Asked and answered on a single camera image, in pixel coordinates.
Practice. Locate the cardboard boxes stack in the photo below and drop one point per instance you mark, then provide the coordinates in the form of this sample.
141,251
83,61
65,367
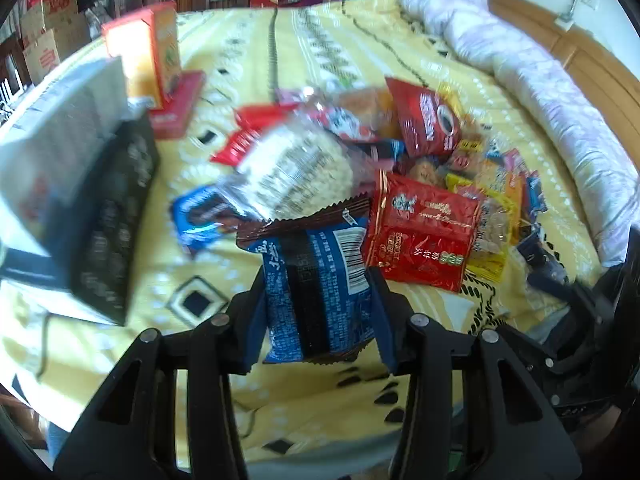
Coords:
52,30

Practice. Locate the black printed box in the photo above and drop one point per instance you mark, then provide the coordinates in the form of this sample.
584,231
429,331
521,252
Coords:
100,232

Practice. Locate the blue Oreo snack packet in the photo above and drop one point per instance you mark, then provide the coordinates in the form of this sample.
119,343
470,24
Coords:
201,217

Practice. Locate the yellow snack packet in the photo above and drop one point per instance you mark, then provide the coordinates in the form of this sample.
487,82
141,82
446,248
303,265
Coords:
495,224

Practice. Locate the wooden bed headboard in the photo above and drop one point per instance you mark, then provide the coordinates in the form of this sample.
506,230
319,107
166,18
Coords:
604,80

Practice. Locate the blue snack packet with barcode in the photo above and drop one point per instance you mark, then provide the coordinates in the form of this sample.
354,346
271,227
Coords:
318,297

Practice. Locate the red snack bag white print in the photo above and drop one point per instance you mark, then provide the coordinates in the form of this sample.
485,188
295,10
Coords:
419,233

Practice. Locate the orange cracker box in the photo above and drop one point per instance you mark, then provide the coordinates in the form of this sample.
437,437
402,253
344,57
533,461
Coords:
146,41

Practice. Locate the flat red box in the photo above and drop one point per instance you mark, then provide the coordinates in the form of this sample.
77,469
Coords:
172,121

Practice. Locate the clear bag of noodles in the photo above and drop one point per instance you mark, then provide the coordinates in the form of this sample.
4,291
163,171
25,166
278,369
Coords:
294,170

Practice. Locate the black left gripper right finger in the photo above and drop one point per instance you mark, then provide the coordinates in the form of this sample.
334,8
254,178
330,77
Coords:
473,411

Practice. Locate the light purple rolled quilt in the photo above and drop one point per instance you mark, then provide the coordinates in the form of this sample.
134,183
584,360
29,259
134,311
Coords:
606,179

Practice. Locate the white grey carton box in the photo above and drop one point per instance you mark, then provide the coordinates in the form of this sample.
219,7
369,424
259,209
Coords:
49,145

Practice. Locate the red small snack packet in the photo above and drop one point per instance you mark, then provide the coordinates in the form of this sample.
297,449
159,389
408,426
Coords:
252,122

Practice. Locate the red Nescafe coffee bag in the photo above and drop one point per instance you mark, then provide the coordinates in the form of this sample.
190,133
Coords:
427,123

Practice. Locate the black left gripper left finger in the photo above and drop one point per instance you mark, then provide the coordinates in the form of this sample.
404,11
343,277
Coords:
165,411

